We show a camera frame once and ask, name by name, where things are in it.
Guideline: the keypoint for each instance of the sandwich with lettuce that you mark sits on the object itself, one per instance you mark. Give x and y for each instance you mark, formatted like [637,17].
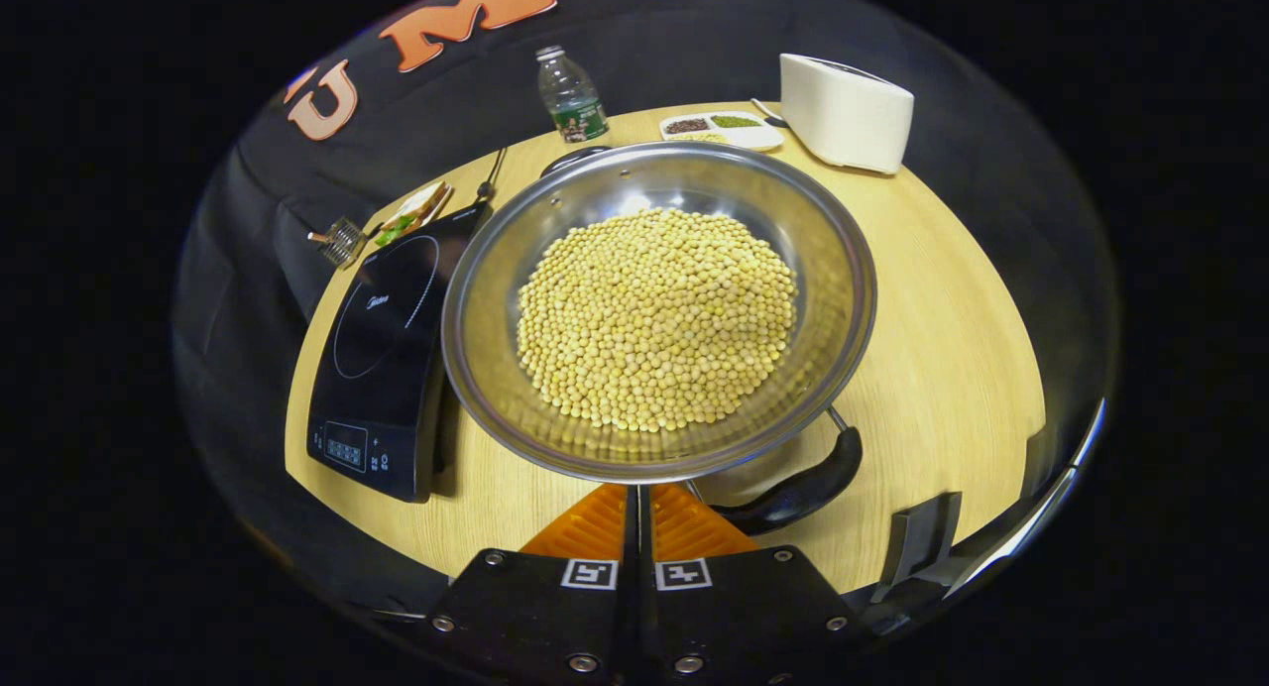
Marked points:
[416,212]

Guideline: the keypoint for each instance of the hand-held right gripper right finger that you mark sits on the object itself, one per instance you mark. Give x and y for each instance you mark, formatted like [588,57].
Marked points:
[744,607]

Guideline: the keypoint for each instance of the green mung beans portion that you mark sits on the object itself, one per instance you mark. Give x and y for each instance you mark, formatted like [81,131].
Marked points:
[736,121]

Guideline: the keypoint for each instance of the white toaster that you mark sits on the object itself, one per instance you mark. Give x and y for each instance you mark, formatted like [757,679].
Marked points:
[843,116]

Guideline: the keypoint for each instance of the clear plastic water bottle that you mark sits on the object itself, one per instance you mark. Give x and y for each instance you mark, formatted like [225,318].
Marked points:
[573,96]

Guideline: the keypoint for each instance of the black angled plastic part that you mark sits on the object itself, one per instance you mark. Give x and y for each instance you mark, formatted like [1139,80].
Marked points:
[922,542]

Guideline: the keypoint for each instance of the pile of soybeans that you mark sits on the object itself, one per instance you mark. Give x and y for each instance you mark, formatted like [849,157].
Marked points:
[654,319]

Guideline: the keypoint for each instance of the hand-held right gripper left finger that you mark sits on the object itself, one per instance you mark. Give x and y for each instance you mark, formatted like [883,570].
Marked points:
[535,607]

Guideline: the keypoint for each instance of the black backdrop cloth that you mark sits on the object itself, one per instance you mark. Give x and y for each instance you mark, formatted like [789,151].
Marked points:
[991,171]

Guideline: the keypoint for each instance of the small yellow beans portion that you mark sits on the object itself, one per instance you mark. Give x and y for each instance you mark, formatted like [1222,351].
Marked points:
[699,138]

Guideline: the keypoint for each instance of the stainless steel pot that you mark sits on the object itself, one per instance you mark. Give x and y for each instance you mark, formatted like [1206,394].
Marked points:
[486,329]

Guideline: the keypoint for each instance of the black induction cooktop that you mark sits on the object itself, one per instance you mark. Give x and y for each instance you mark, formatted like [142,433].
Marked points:
[382,369]

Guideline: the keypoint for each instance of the white divided plate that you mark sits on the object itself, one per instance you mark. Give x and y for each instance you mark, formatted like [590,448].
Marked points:
[758,136]

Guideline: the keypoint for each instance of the dark red beans portion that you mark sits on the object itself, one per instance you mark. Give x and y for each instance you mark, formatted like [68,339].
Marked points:
[686,126]

